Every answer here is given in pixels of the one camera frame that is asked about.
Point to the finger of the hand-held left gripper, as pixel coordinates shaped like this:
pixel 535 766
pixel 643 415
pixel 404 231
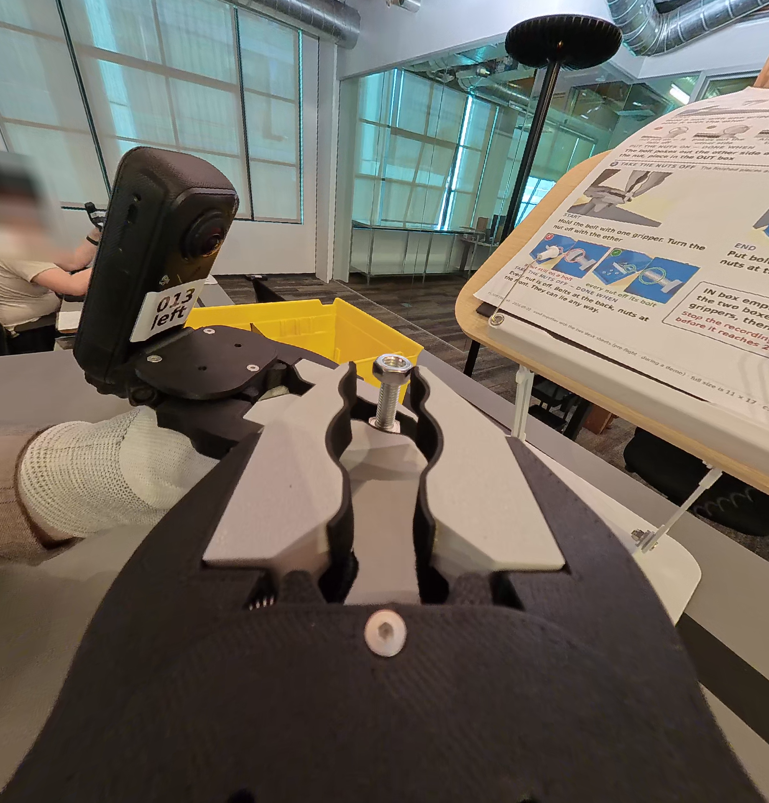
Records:
pixel 312 379
pixel 384 461

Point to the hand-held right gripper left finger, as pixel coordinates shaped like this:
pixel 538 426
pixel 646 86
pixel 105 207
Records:
pixel 277 495

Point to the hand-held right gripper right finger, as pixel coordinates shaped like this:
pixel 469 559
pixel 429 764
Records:
pixel 484 502

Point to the yellow plastic bin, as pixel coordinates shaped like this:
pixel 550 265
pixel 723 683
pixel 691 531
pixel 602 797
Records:
pixel 309 326

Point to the silver hex bolt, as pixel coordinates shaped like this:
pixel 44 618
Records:
pixel 390 404

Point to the person's left hand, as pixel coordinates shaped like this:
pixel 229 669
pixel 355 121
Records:
pixel 108 470

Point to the black backing pad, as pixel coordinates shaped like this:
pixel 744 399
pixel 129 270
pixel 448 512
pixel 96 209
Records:
pixel 488 310

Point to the wooden document stand board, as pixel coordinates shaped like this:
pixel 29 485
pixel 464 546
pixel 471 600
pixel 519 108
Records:
pixel 478 295

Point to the printed instruction sheet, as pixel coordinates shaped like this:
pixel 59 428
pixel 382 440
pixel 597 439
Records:
pixel 673 207

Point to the black floor lamp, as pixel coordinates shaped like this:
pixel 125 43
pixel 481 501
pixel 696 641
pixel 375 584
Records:
pixel 563 41

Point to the silver ventilation duct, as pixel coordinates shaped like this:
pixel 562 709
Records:
pixel 691 25
pixel 309 19

